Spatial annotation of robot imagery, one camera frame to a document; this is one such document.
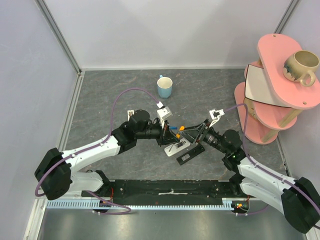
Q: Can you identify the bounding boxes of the light blue cable duct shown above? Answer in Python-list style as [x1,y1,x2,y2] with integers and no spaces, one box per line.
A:
[46,198,241,211]

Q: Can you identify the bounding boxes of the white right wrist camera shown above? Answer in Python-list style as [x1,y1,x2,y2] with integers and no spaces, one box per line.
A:
[209,109,225,128]

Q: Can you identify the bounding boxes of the pink wooden shelf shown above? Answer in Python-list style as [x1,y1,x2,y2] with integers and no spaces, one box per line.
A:
[234,33,320,145]

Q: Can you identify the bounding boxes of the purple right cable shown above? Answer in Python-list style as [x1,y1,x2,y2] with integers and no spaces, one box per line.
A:
[223,103,320,230]

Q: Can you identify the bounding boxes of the yellow handled screwdriver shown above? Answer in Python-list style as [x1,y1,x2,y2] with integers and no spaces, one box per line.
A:
[168,133,180,152]

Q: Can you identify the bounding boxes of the purple cable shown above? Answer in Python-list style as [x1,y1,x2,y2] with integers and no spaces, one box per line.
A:
[223,103,320,230]
[34,88,163,216]

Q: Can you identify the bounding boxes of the light blue cup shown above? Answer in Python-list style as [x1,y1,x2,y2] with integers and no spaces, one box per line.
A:
[157,75,173,99]

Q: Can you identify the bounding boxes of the white remote control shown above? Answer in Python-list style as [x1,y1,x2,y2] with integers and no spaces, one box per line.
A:
[164,138,191,157]

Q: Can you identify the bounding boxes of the aluminium frame rail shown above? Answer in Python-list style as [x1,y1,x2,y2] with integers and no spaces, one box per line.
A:
[23,0,83,240]

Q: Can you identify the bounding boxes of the beige ceramic mug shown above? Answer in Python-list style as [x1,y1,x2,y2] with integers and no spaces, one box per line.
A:
[282,50,320,88]

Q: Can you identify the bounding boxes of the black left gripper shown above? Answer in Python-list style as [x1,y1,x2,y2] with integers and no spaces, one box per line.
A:
[136,118,179,147]

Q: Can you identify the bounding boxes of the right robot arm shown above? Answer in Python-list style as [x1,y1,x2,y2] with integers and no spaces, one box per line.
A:
[178,120,320,234]

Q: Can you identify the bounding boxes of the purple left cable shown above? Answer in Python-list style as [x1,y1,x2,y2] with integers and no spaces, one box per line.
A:
[34,88,163,216]

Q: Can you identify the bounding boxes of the black remote control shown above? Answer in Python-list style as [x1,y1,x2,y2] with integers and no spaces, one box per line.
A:
[176,144,205,166]

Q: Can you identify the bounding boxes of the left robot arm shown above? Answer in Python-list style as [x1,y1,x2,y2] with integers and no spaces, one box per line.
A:
[34,107,179,200]

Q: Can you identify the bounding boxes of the white remote with QR label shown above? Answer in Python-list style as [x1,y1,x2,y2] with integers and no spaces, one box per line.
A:
[127,109,135,121]

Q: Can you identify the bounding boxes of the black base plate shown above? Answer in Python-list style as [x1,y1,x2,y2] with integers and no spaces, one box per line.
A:
[94,179,248,200]

